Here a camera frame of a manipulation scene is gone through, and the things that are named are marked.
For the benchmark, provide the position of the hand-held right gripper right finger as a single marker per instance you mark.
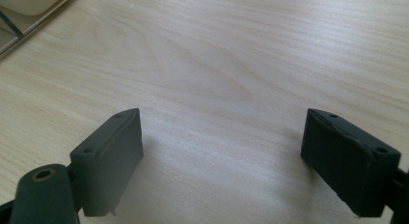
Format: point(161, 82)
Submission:
point(347, 166)

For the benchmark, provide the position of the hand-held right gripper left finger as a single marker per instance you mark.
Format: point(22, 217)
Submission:
point(107, 166)

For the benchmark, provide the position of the beige tray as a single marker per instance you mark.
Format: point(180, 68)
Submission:
point(22, 14)

